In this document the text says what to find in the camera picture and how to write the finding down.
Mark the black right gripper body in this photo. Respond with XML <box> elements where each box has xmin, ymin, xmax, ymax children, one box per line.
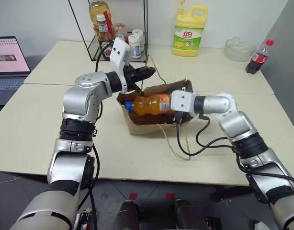
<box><xmin>173</xmin><ymin>110</ymin><xmax>194</xmax><ymax>123</ymax></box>

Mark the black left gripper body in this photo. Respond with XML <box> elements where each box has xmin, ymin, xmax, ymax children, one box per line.
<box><xmin>124</xmin><ymin>64</ymin><xmax>141</xmax><ymax>90</ymax></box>

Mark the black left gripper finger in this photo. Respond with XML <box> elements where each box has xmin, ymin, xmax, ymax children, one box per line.
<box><xmin>132</xmin><ymin>81</ymin><xmax>145</xmax><ymax>94</ymax></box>
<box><xmin>135</xmin><ymin>66</ymin><xmax>157</xmax><ymax>81</ymax></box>

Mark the orange soda plastic bottle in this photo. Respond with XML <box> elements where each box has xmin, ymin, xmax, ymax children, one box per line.
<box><xmin>124</xmin><ymin>93</ymin><xmax>173</xmax><ymax>117</ymax></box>

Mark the brown paper bag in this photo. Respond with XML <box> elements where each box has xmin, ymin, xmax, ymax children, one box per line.
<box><xmin>116</xmin><ymin>54</ymin><xmax>194</xmax><ymax>161</ymax></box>

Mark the white seasoning shaker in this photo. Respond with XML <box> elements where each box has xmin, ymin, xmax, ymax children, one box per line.
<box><xmin>132</xmin><ymin>29</ymin><xmax>146</xmax><ymax>52</ymax></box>
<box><xmin>127</xmin><ymin>34</ymin><xmax>142</xmax><ymax>60</ymax></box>

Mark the ketchup bottle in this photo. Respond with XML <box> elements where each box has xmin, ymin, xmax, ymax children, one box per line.
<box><xmin>96</xmin><ymin>14</ymin><xmax>115</xmax><ymax>62</ymax></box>

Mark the red sauce jar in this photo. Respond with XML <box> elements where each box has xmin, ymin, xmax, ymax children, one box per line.
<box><xmin>113</xmin><ymin>23</ymin><xmax>129</xmax><ymax>44</ymax></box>

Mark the yellow detergent jug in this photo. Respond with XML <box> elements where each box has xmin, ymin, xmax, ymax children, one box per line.
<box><xmin>171</xmin><ymin>0</ymin><xmax>208</xmax><ymax>58</ymax></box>

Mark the cooking oil bottle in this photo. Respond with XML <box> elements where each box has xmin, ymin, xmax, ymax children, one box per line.
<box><xmin>89</xmin><ymin>0</ymin><xmax>113</xmax><ymax>42</ymax></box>

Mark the clear glass bowl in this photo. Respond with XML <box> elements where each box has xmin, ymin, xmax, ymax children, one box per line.
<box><xmin>224</xmin><ymin>36</ymin><xmax>257</xmax><ymax>62</ymax></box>

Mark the cola bottle red cap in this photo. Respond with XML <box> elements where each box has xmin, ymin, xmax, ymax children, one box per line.
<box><xmin>245</xmin><ymin>39</ymin><xmax>275</xmax><ymax>75</ymax></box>

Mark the dark rounded shape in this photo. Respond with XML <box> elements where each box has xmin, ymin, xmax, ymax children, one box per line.
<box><xmin>172</xmin><ymin>198</ymin><xmax>208</xmax><ymax>230</ymax></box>
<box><xmin>113</xmin><ymin>199</ymin><xmax>141</xmax><ymax>230</ymax></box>

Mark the open laptop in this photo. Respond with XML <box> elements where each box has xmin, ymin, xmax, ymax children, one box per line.
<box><xmin>0</xmin><ymin>35</ymin><xmax>32</xmax><ymax>113</ymax></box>

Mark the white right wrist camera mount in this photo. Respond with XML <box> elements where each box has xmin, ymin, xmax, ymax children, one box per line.
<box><xmin>170</xmin><ymin>90</ymin><xmax>196</xmax><ymax>114</ymax></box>

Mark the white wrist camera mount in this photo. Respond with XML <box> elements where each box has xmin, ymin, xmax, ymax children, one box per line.
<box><xmin>109</xmin><ymin>37</ymin><xmax>132</xmax><ymax>94</ymax></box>
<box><xmin>170</xmin><ymin>90</ymin><xmax>196</xmax><ymax>114</ymax></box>

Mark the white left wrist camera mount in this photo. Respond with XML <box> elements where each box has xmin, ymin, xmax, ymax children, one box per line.
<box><xmin>109</xmin><ymin>37</ymin><xmax>132</xmax><ymax>94</ymax></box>

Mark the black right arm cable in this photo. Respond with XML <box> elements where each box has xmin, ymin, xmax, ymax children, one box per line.
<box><xmin>174</xmin><ymin>114</ymin><xmax>294</xmax><ymax>190</ymax></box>

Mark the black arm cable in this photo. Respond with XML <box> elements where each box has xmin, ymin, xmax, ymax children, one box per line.
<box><xmin>76</xmin><ymin>41</ymin><xmax>114</xmax><ymax>230</ymax></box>
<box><xmin>174</xmin><ymin>114</ymin><xmax>294</xmax><ymax>190</ymax></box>

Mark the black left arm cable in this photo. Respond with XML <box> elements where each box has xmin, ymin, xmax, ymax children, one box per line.
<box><xmin>76</xmin><ymin>41</ymin><xmax>114</xmax><ymax>230</ymax></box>

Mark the black wire rack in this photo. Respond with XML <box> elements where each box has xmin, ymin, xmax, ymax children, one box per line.
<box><xmin>67</xmin><ymin>0</ymin><xmax>150</xmax><ymax>64</ymax></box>

